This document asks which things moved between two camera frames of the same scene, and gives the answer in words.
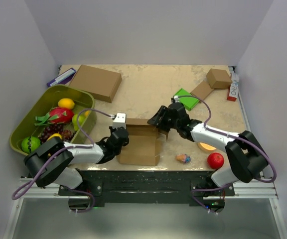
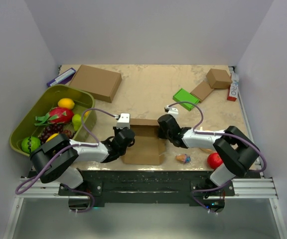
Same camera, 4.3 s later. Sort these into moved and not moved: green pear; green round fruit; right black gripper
Moved: right black gripper
Not moved: green round fruit; green pear
